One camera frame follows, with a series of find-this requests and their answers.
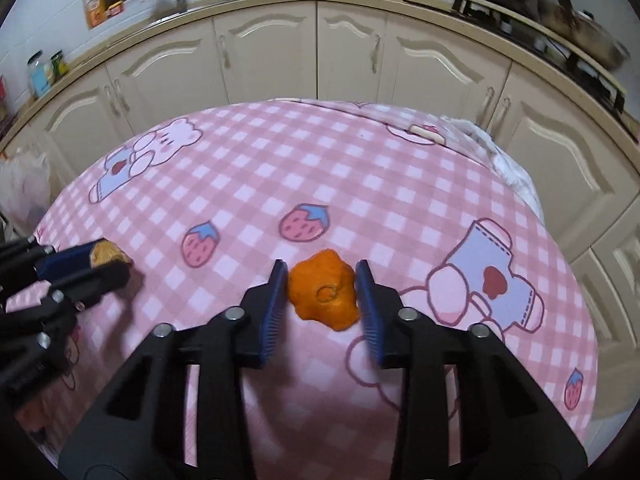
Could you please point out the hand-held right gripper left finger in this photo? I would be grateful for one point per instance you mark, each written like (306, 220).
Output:
(274, 320)

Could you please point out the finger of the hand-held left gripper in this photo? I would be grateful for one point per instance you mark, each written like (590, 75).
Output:
(65, 260)
(95, 282)

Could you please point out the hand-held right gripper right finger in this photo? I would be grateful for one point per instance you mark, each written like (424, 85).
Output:
(369, 320)

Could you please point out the brown cookie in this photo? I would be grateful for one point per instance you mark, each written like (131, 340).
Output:
(107, 252)

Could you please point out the translucent plastic bag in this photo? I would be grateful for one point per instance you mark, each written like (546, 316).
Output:
(22, 185)

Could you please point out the pink checked printed tablecloth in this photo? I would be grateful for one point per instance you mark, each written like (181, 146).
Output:
(300, 170)

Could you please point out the clear jar blue label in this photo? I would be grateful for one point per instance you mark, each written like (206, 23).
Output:
(40, 77)

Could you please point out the dark jar yellow label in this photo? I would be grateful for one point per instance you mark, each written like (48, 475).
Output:
(59, 65)

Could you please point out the white cloth under tablecloth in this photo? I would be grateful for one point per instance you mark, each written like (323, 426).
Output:
(515, 175)

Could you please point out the tall orange box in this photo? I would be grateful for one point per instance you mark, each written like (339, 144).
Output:
(96, 7)

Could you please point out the small orange box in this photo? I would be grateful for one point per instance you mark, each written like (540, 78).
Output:
(115, 8)

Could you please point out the row of cream cabinet doors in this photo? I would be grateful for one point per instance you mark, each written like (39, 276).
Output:
(270, 55)

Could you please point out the black gas stove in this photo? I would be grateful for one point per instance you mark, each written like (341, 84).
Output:
(500, 15)

